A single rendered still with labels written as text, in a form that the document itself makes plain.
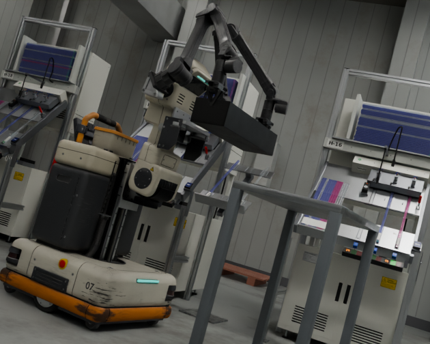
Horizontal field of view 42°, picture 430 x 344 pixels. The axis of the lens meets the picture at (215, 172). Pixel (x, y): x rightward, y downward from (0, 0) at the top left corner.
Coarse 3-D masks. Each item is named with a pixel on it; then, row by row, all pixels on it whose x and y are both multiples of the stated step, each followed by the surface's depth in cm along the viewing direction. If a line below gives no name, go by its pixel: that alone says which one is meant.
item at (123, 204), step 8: (128, 168) 280; (128, 176) 280; (160, 184) 271; (168, 184) 277; (120, 192) 282; (128, 192) 282; (136, 192) 276; (160, 192) 272; (168, 192) 277; (120, 200) 278; (128, 200) 278; (136, 200) 275; (144, 200) 273; (152, 200) 279; (160, 200) 280; (128, 208) 285; (136, 208) 291
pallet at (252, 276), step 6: (228, 264) 702; (228, 270) 635; (234, 270) 634; (240, 270) 657; (246, 270) 682; (252, 276) 627; (258, 276) 641; (264, 276) 664; (246, 282) 628; (252, 282) 626; (258, 282) 645; (264, 282) 684
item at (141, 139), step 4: (136, 136) 421; (140, 136) 421; (140, 140) 416; (144, 140) 416; (140, 144) 412; (136, 148) 407; (140, 148) 407; (136, 152) 403; (132, 156) 399; (136, 156) 399; (136, 160) 394
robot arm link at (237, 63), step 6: (222, 48) 243; (228, 48) 241; (222, 54) 240; (228, 60) 238; (234, 60) 235; (240, 60) 236; (228, 66) 235; (234, 66) 234; (240, 66) 237; (228, 72) 238; (234, 72) 236
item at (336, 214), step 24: (240, 192) 220; (264, 192) 214; (288, 192) 210; (288, 216) 277; (336, 216) 199; (360, 216) 225; (288, 240) 277; (216, 264) 217; (360, 264) 257; (216, 288) 218; (312, 288) 198; (360, 288) 255; (264, 312) 273; (312, 312) 197; (192, 336) 216
